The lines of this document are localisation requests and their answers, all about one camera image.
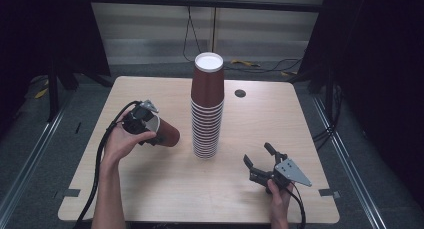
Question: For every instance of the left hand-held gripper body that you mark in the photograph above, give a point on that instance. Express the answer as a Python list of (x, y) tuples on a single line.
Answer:
[(138, 120)]

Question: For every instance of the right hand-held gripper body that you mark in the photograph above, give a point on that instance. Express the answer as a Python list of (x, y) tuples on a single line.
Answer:
[(290, 174)]

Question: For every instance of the single brown paper cup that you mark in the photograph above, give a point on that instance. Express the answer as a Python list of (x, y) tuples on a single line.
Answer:
[(168, 134)]

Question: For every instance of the stack of brown paper cups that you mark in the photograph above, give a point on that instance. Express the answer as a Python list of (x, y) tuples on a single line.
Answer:
[(207, 102)]

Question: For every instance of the person's left hand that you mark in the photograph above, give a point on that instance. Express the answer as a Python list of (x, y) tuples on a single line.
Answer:
[(120, 142)]

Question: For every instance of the person's right hand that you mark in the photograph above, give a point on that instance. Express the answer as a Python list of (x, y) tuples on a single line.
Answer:
[(280, 202)]

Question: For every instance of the grey tape piece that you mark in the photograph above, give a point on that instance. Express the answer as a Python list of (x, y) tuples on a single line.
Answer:
[(328, 192), (71, 192)]

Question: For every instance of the dark round table grommet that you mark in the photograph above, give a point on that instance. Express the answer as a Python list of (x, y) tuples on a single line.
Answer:
[(240, 93)]

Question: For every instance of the black metal stand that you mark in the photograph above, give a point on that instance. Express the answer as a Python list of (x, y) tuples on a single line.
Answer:
[(329, 89), (53, 89)]

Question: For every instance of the yellow item on floor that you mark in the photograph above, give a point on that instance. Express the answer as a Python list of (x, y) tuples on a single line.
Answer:
[(243, 62)]

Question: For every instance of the yellow floor tape strip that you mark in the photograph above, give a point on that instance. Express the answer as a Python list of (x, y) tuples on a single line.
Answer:
[(41, 93)]

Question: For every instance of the black horizontal bar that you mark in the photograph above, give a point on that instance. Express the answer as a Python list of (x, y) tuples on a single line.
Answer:
[(150, 0)]

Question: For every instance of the dark curtain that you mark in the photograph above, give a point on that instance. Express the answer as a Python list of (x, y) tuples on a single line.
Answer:
[(40, 29), (376, 72)]

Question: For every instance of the metal floor rail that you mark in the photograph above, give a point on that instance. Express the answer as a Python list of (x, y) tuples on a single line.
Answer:
[(30, 159), (350, 165)]

